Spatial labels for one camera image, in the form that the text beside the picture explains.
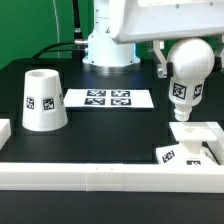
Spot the white front fence bar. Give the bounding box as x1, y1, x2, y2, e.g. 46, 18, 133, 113
0, 163, 224, 193

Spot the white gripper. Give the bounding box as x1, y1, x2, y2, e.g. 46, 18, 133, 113
109, 0, 224, 78

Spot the white fence bar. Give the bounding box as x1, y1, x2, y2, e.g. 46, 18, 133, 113
0, 119, 11, 150
207, 122, 224, 166
0, 163, 224, 193

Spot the black cable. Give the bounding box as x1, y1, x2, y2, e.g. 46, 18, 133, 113
32, 0, 89, 60

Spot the white lamp bulb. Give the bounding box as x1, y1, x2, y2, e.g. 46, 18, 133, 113
168, 38, 215, 122

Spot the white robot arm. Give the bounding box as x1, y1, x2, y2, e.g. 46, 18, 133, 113
83, 0, 224, 78

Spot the white thin cable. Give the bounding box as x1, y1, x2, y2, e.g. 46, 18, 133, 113
51, 0, 62, 60

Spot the white marker tag board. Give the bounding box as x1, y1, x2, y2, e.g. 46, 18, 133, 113
64, 89, 154, 109

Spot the white lamp base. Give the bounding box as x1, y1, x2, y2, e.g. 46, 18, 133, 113
156, 122, 220, 167

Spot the white left fence bar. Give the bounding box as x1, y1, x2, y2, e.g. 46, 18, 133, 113
0, 119, 11, 150

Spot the white right fence bar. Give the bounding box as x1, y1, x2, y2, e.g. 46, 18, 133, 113
207, 122, 224, 166

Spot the white lamp shade cone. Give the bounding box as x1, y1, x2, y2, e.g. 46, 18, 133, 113
22, 69, 68, 132

